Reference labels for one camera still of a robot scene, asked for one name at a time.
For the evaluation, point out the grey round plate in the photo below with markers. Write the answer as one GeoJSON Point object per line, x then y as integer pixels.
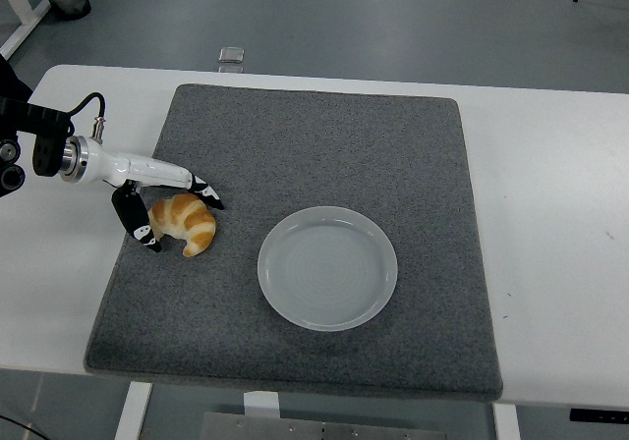
{"type": "Point", "coordinates": [326, 270]}

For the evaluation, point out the croissant bread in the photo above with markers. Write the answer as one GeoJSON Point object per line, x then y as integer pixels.
{"type": "Point", "coordinates": [189, 219]}

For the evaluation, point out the white table frame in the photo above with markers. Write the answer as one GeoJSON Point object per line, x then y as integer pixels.
{"type": "Point", "coordinates": [27, 17]}

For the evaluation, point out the grey felt mat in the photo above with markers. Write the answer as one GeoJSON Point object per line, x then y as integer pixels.
{"type": "Point", "coordinates": [314, 155]}

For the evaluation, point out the black table control panel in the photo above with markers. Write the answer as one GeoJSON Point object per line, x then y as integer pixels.
{"type": "Point", "coordinates": [597, 414]}

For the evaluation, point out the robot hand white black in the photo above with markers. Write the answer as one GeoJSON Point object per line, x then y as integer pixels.
{"type": "Point", "coordinates": [137, 167]}

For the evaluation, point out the metal floor socket cover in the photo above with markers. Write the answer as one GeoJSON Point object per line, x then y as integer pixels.
{"type": "Point", "coordinates": [231, 55]}

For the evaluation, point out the white table leg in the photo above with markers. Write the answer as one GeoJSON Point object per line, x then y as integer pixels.
{"type": "Point", "coordinates": [132, 413]}
{"type": "Point", "coordinates": [261, 404]}
{"type": "Point", "coordinates": [507, 423]}

